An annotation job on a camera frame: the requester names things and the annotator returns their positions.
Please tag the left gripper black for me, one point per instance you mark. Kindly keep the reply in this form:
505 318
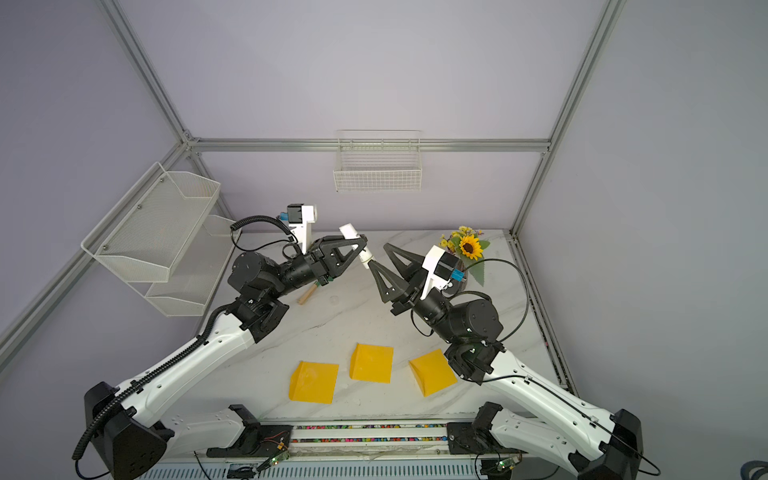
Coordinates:
316 262

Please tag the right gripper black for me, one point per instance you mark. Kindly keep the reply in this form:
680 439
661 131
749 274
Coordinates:
408 292

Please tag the white glue stick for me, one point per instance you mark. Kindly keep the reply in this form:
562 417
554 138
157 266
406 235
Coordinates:
349 232

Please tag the white glue stick cap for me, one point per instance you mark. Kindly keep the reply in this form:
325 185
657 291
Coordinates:
366 257

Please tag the yellow envelope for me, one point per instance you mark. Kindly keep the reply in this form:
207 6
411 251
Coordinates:
432 373
313 382
371 363

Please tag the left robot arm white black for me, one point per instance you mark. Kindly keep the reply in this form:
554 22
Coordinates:
124 423

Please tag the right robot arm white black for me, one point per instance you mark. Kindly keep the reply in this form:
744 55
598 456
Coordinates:
587 441

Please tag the dark purple vase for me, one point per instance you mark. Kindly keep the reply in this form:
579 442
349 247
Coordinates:
458 281

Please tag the sunflower bouquet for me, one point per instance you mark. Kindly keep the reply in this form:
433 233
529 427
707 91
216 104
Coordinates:
469 245

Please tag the lower white mesh shelf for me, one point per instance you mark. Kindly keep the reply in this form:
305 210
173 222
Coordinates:
195 280

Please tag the white mesh shelf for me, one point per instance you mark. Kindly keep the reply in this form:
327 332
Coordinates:
144 237
195 280

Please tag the upper white mesh shelf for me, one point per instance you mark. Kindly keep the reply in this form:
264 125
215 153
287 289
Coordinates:
144 237

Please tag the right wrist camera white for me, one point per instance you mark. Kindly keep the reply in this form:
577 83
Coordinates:
439 265

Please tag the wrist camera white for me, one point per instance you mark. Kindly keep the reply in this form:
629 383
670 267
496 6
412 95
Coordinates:
439 265
300 218

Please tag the green toy rake wooden handle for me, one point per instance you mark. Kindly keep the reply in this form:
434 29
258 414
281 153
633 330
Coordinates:
307 294

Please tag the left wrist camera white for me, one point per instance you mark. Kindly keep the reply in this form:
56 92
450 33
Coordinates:
300 218

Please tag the white wire wall basket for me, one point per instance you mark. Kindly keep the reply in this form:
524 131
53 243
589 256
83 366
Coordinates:
378 161

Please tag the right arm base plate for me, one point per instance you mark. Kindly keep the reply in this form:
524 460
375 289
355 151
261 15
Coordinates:
474 437

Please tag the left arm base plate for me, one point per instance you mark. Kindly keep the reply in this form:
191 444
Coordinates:
255 440

